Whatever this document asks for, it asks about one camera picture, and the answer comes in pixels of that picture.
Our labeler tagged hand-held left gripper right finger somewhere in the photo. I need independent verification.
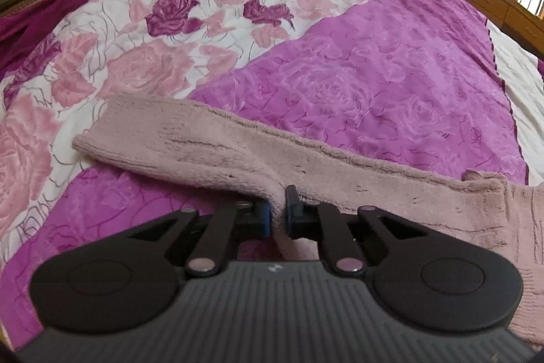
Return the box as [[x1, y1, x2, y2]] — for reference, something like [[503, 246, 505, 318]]
[[285, 184, 430, 277]]

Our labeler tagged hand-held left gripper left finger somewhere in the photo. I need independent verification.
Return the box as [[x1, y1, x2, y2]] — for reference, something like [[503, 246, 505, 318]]
[[127, 199, 273, 279]]

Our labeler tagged pink knitted cardigan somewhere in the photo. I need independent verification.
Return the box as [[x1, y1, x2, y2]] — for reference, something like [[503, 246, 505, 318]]
[[72, 94, 544, 351]]

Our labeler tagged magenta floral striped bedspread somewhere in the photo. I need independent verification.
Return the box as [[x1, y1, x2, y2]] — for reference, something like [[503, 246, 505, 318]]
[[0, 0, 544, 351]]

